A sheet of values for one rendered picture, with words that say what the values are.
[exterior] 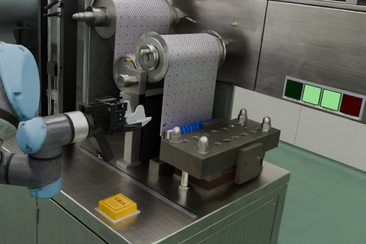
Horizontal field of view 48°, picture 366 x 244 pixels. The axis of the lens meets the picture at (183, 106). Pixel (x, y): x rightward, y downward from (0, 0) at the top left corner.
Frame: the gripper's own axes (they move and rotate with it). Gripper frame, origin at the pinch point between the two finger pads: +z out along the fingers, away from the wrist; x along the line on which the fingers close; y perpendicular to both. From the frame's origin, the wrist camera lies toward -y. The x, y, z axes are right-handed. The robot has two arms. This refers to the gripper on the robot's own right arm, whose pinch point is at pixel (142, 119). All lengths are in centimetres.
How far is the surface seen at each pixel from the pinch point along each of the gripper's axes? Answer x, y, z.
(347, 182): 24, -109, 252
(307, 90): -28, 10, 40
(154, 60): 2.4, 16.0, 5.5
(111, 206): -9.9, -16.8, -17.5
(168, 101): -0.1, 3.7, 9.7
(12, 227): 45, -50, -18
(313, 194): 32, -108, 208
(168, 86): -0.2, 8.5, 9.1
